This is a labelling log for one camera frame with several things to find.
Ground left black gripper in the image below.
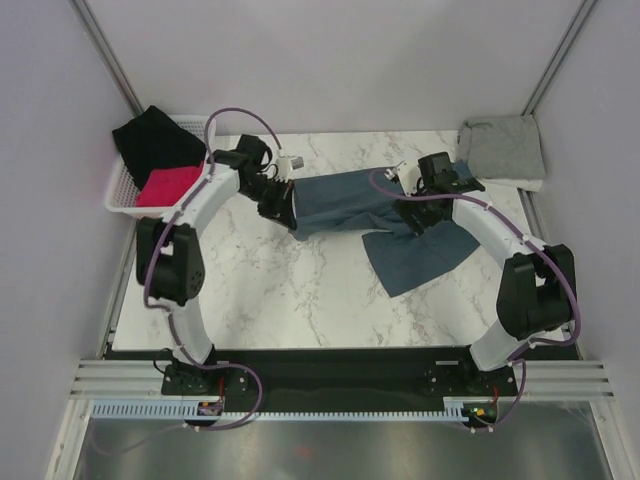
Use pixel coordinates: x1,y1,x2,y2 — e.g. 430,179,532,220
239,176,297,232

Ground blue grey t shirt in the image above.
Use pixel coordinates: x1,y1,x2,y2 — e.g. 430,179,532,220
292,170,480,297

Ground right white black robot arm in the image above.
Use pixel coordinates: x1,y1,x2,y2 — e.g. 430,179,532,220
385,152,577,394

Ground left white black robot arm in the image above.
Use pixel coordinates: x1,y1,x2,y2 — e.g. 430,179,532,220
136,135,304,393

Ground folded grey t shirt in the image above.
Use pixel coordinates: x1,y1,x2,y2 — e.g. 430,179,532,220
456,115,546,181

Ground pink red t shirt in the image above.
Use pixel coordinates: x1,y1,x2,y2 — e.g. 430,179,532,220
135,162,204,208

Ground black t shirt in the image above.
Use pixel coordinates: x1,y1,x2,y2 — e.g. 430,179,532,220
112,106,205,190

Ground white plastic basket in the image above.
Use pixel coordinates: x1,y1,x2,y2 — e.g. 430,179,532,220
104,114,216,219

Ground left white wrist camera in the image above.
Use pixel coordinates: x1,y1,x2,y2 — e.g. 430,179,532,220
274,155,304,181

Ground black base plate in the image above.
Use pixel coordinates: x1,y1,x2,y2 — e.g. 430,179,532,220
161,347,517,409

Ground white slotted cable duct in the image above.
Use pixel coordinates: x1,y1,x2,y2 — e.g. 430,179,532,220
90,397,495,422

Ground left corner aluminium post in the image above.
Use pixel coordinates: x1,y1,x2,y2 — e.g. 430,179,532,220
69,0,145,115

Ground corner aluminium post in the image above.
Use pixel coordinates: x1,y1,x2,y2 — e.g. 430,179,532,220
69,0,145,115
521,0,601,116

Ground aluminium rail frame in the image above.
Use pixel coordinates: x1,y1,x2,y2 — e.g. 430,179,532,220
70,360,614,402

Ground right corner aluminium post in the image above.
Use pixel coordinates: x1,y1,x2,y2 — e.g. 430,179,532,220
521,0,601,116

